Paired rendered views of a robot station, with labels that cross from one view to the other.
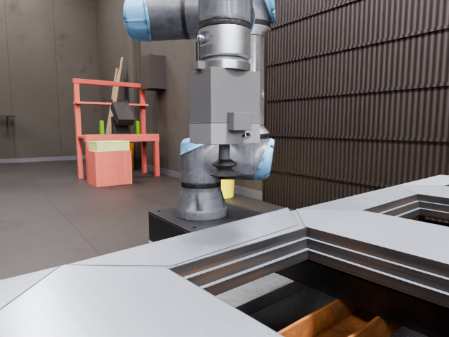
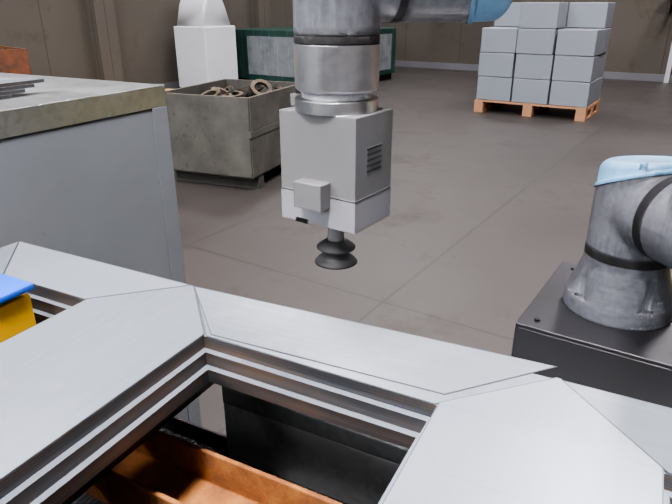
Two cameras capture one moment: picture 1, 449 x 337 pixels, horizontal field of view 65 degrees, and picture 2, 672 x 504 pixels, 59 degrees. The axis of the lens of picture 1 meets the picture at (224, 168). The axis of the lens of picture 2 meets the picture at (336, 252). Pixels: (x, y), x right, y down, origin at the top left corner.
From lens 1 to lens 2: 0.62 m
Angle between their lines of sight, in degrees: 67
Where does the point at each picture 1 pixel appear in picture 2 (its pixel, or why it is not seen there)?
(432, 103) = not seen: outside the picture
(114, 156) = not seen: outside the picture
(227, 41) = (298, 71)
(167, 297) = (135, 353)
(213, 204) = (611, 299)
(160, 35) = not seen: hidden behind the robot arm
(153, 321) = (92, 359)
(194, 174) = (594, 231)
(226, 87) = (300, 141)
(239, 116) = (301, 189)
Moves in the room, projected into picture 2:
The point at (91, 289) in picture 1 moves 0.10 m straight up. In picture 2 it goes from (145, 315) to (134, 234)
